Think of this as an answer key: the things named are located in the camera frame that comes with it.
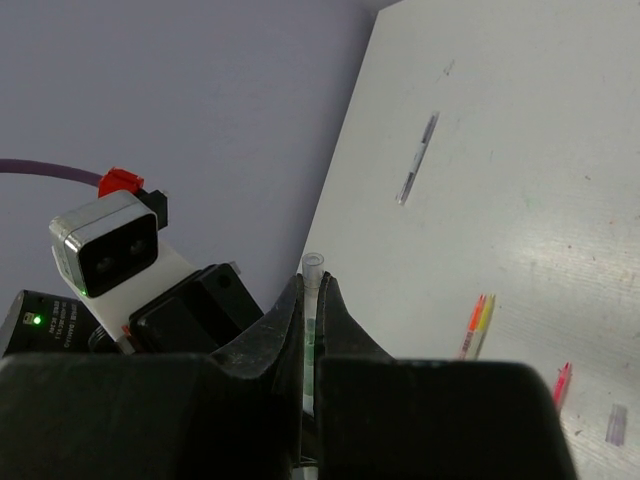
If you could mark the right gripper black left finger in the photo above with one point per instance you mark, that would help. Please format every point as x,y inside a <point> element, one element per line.
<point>233,414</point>

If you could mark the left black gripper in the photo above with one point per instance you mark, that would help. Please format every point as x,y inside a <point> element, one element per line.
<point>200,314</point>

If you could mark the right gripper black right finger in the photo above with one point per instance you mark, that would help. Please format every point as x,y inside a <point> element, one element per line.
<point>379,417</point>

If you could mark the green pen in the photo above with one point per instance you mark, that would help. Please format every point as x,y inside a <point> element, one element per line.
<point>309,364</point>

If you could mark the pink pen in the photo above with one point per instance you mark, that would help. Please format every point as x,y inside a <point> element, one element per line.
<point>561,384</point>

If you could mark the black pen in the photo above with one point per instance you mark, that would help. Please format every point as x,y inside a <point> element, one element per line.
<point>418,158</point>

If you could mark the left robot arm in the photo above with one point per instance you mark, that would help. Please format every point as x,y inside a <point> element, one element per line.
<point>44,323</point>

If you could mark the yellow pen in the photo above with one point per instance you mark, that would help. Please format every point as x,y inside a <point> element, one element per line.
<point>481,328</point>

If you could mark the orange pen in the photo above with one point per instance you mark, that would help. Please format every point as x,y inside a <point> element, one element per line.
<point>471,327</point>

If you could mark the clear purple-tinted pen cap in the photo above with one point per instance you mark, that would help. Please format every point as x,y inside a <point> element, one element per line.
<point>616,427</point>

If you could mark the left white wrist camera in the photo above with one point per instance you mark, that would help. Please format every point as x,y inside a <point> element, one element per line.
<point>109,253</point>

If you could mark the red cable connector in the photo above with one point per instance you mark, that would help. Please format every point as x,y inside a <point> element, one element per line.
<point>118,179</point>

